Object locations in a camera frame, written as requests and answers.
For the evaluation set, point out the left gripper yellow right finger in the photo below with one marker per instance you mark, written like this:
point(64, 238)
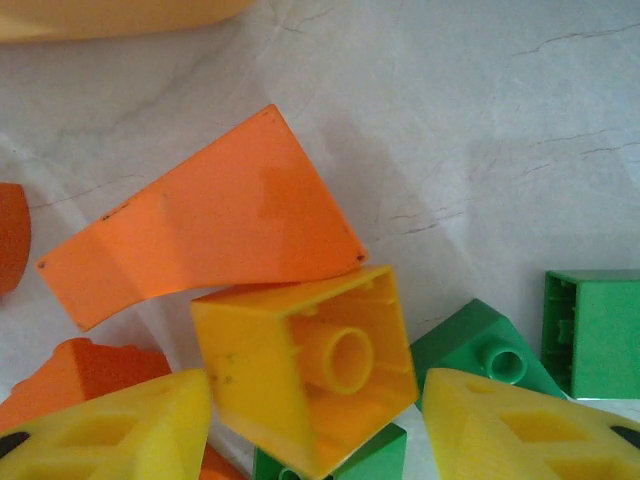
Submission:
point(465, 440)

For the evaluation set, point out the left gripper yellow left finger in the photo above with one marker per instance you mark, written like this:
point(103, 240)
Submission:
point(165, 440)

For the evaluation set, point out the green small lego brick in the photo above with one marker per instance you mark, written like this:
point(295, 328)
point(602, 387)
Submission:
point(380, 455)

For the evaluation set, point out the dark orange lego brick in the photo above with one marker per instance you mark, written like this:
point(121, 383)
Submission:
point(100, 370)

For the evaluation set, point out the green long lego brick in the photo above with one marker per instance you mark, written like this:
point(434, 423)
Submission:
point(460, 340)

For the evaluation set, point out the yellow square lego brick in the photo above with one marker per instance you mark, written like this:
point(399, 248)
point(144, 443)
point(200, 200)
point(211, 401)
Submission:
point(260, 360)

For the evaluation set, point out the green square lego brick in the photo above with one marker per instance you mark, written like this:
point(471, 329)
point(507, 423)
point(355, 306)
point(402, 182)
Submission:
point(605, 335)

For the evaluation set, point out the orange curved lego piece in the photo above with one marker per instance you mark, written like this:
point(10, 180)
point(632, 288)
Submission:
point(200, 225)

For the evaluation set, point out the orange small lego brick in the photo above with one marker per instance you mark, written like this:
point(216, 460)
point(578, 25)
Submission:
point(12, 240)

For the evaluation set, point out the light orange plastic container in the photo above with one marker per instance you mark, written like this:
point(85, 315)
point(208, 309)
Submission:
point(100, 20)

